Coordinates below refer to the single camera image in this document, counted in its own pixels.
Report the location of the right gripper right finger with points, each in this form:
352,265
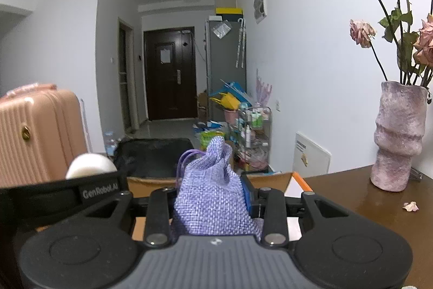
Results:
268,204

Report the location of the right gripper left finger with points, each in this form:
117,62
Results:
157,233

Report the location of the purple woven pouch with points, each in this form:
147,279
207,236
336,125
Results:
216,158

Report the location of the white foam cylinder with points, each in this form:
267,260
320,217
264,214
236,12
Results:
89,164

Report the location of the black bag on floor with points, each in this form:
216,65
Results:
150,158

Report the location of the red cardboard box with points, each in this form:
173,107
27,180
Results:
215,205

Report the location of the pink ribbed small suitcase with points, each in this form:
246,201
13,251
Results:
41,134

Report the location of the storage cart with bottles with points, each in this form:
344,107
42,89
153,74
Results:
253,138

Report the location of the fallen pink petal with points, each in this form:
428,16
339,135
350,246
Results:
411,206

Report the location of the dark entrance door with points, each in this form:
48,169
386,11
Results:
170,74

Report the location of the purple textured vase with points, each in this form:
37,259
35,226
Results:
400,127

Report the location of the grey refrigerator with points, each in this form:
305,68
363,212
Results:
221,54

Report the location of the yellow box on fridge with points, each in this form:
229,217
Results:
228,11

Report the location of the white board against wall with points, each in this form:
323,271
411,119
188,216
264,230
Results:
310,159

